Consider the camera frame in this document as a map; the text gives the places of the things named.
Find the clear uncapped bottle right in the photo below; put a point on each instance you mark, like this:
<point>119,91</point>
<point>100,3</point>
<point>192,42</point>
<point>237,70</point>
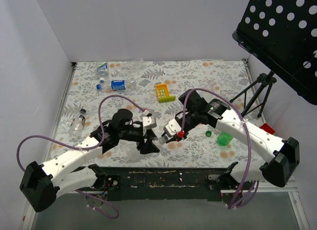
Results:
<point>214,88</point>

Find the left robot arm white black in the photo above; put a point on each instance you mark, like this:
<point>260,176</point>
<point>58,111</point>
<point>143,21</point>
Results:
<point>43,183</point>

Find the black tripod stand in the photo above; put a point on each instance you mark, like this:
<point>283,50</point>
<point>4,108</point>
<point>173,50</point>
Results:
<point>265,80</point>

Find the green plastic bottle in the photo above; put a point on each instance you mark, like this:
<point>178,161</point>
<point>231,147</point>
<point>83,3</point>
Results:
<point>224,138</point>

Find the red box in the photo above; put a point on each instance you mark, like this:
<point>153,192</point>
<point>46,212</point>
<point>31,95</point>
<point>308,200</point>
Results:
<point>267,128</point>

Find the crushed clear bottle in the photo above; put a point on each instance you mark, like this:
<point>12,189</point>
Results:
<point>131,66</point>

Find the floral tablecloth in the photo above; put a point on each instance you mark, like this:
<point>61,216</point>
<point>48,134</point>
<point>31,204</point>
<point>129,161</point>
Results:
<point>197,151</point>

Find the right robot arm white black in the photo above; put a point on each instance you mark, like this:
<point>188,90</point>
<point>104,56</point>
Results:
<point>270,157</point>

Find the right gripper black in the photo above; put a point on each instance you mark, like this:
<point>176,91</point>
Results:
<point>187,127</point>

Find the bottle green white label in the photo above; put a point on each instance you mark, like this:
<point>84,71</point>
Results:
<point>102,70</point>

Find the black perforated music stand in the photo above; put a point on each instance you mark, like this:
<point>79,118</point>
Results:
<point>282,34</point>

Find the aluminium frame rail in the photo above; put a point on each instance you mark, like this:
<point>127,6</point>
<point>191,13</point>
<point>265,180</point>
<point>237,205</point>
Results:
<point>296,204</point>

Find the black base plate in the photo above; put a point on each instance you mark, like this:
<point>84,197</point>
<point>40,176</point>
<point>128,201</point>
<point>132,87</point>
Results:
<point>166,183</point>

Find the clear bottle black cap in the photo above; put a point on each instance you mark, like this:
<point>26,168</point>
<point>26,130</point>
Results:
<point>78,123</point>

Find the yellow green toy basket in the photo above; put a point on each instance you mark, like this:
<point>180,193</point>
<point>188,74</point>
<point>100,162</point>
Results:
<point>163,94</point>

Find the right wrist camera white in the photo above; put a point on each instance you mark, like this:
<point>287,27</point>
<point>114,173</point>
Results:
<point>173,129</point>

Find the clear bottle blue label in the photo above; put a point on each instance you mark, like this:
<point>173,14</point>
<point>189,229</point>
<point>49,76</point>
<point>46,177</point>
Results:
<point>116,85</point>

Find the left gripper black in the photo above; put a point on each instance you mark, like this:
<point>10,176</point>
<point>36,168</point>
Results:
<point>144,138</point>

